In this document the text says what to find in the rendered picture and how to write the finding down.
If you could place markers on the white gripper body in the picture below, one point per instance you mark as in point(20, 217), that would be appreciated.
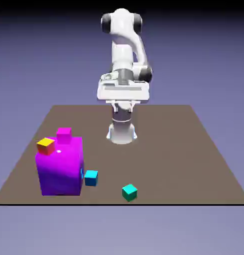
point(122, 92)

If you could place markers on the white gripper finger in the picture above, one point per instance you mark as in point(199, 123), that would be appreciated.
point(115, 107)
point(130, 107)

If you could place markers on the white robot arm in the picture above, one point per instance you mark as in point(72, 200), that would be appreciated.
point(123, 29)

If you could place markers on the small magenta cube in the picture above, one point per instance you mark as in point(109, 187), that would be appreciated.
point(64, 135)

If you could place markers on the small blue cube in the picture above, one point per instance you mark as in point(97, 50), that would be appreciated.
point(91, 178)

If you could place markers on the small orange cube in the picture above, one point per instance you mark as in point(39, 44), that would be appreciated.
point(46, 146)

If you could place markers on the small teal cube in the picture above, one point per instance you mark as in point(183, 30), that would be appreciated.
point(129, 192)

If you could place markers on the large magenta box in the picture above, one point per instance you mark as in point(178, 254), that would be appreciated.
point(60, 169)

